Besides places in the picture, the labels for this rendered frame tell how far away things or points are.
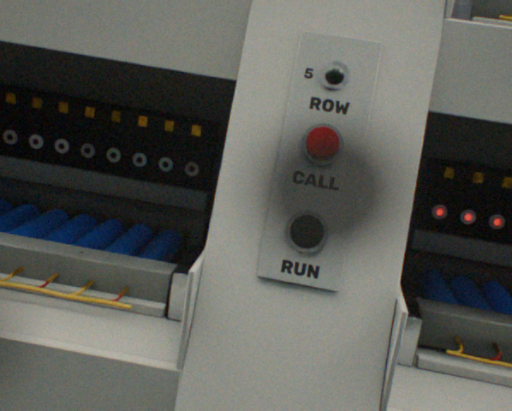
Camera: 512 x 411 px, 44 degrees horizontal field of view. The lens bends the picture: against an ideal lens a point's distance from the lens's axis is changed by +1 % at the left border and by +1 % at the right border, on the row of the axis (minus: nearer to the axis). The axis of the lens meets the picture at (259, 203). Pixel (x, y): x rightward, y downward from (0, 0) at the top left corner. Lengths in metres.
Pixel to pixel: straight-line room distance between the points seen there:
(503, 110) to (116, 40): 0.20
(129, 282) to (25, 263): 0.06
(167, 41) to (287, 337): 0.16
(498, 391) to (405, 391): 0.05
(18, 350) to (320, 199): 0.16
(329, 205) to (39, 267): 0.17
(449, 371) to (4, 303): 0.24
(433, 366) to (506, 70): 0.16
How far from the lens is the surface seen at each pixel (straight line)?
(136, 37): 0.34
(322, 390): 0.31
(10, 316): 0.36
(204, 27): 0.33
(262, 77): 0.32
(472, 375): 0.37
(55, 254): 0.37
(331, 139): 0.30
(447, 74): 0.33
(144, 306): 0.36
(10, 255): 0.39
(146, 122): 0.48
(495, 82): 0.34
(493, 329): 0.39
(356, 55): 0.32
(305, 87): 0.31
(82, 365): 0.33
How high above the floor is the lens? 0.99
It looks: 5 degrees up
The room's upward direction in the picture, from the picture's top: 10 degrees clockwise
